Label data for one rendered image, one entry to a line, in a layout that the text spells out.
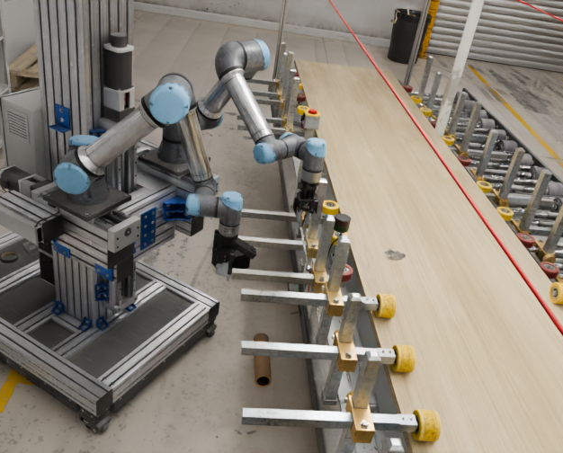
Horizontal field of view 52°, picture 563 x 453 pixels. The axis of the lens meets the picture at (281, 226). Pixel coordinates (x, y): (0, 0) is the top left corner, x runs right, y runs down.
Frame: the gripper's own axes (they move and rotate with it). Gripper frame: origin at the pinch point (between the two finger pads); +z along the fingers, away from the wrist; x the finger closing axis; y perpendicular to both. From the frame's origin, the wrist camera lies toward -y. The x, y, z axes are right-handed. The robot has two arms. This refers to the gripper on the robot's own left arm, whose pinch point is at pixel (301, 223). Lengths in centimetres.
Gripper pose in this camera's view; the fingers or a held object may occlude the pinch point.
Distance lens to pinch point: 225.2
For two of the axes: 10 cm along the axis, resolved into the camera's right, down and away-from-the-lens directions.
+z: -1.3, 8.6, 5.0
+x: 9.9, 0.8, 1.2
